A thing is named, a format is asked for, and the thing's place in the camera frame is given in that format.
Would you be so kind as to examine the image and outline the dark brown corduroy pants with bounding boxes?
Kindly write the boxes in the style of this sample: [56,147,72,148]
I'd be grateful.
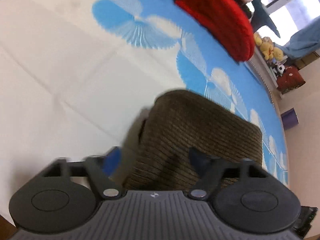
[123,90,263,191]

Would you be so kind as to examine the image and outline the purple rolled mat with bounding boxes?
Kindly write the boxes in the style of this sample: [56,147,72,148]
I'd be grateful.
[281,108,299,131]

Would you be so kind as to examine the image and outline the panda plush toy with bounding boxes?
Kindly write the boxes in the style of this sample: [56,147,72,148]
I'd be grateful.
[272,62,285,77]

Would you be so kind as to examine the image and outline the blue white patterned bedsheet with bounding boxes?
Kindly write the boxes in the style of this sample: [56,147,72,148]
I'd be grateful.
[1,0,289,219]

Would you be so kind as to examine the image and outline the yellow plush toy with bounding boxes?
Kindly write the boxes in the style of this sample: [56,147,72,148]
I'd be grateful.
[253,32,284,62]

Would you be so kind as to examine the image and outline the right blue curtain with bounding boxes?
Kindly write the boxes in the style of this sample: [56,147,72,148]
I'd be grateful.
[281,17,320,59]

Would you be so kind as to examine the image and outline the red folded blanket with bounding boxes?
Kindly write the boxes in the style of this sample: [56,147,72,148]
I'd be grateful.
[175,0,255,62]

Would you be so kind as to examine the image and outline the teal shark plush toy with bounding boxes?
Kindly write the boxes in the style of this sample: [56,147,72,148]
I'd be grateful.
[251,0,280,38]

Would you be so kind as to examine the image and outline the white framed window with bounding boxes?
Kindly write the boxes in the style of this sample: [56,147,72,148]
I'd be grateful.
[258,0,319,46]

